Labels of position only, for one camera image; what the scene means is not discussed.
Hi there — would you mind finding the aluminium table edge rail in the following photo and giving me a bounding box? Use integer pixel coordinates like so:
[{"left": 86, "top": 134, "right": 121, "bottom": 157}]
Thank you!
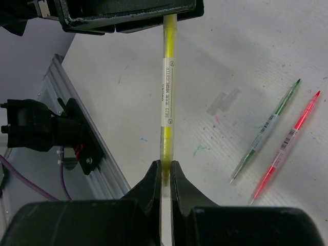
[{"left": 0, "top": 53, "right": 131, "bottom": 231}]

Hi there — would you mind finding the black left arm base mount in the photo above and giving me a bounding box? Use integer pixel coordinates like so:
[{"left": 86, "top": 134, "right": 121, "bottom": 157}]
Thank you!
[{"left": 1, "top": 98, "right": 104, "bottom": 175}]

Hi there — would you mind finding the clear pink pen cap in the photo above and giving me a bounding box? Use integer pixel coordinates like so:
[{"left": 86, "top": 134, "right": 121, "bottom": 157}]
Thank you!
[{"left": 220, "top": 88, "right": 240, "bottom": 111}]

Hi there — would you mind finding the green highlighter pen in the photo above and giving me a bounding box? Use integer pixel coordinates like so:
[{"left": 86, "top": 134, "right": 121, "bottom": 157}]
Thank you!
[{"left": 230, "top": 78, "right": 302, "bottom": 184}]

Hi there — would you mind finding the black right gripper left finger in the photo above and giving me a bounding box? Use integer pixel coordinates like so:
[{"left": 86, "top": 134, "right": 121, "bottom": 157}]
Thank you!
[{"left": 1, "top": 160, "right": 161, "bottom": 245}]

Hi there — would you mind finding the clear green pen cap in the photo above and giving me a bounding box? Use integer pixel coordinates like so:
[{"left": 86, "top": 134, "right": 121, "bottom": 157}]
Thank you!
[{"left": 207, "top": 92, "right": 229, "bottom": 116}]

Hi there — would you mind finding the yellow highlighter pen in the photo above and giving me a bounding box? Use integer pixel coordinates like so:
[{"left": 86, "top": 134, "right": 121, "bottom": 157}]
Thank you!
[{"left": 160, "top": 14, "right": 177, "bottom": 197}]

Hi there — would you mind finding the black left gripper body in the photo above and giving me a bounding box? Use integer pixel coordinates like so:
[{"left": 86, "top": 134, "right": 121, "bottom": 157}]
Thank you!
[{"left": 1, "top": 0, "right": 59, "bottom": 36}]

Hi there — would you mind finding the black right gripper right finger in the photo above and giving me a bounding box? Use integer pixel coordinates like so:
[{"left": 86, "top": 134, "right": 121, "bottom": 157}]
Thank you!
[{"left": 170, "top": 161, "right": 324, "bottom": 245}]

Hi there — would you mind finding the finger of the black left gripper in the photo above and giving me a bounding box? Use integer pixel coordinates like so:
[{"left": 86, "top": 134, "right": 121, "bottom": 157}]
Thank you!
[
  {"left": 55, "top": 0, "right": 196, "bottom": 35},
  {"left": 115, "top": 0, "right": 204, "bottom": 33}
]

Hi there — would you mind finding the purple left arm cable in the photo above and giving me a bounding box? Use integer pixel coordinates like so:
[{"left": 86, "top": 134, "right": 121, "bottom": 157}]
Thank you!
[{"left": 0, "top": 146, "right": 72, "bottom": 202}]

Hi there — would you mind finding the pink highlighter pen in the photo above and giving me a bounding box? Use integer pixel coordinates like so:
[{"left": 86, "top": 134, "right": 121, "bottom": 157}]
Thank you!
[{"left": 249, "top": 91, "right": 321, "bottom": 205}]

